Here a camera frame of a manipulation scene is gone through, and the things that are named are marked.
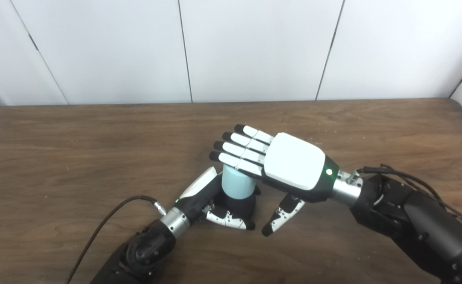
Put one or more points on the white and black left hand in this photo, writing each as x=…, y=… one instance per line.
x=199, y=191

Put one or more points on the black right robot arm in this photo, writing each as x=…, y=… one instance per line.
x=412, y=225

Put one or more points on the black funnel-shaped nozzle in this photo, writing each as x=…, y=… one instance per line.
x=239, y=207

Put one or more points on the white and black right hand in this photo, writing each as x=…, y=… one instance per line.
x=294, y=161

